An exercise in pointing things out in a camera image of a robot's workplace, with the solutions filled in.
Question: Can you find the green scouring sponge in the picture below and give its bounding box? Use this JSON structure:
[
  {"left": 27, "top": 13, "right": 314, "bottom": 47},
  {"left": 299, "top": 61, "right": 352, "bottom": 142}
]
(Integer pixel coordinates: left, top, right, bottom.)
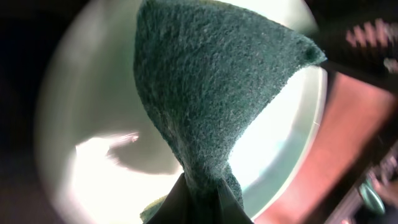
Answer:
[{"left": 133, "top": 0, "right": 326, "bottom": 223}]

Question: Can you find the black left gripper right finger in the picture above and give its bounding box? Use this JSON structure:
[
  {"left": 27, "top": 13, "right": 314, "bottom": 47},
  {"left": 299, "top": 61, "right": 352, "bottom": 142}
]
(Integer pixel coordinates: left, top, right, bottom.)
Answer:
[{"left": 216, "top": 179, "right": 253, "bottom": 224}]

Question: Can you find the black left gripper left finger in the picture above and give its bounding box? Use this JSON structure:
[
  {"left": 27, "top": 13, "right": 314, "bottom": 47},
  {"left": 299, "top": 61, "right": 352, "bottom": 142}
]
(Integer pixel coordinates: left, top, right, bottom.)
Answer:
[{"left": 147, "top": 174, "right": 192, "bottom": 224}]

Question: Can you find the white plate green stain front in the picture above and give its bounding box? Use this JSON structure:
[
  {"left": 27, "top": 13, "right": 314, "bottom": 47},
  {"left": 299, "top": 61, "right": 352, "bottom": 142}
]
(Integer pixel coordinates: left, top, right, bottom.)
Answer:
[{"left": 35, "top": 1, "right": 327, "bottom": 224}]

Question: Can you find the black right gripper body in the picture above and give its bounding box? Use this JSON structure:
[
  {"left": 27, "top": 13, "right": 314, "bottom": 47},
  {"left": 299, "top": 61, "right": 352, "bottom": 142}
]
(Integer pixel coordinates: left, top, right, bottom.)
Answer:
[{"left": 305, "top": 0, "right": 397, "bottom": 90}]

